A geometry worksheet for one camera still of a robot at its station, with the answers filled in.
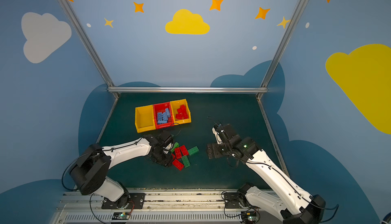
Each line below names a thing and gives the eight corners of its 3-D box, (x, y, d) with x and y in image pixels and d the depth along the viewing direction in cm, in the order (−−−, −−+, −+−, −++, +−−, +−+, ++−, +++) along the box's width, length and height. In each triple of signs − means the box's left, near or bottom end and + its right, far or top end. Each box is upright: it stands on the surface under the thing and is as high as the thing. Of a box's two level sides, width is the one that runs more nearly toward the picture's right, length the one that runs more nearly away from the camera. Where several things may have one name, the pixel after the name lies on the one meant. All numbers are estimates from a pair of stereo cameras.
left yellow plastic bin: (138, 134, 100) (135, 128, 95) (137, 113, 111) (135, 107, 106) (156, 130, 102) (154, 124, 97) (154, 110, 113) (152, 104, 108)
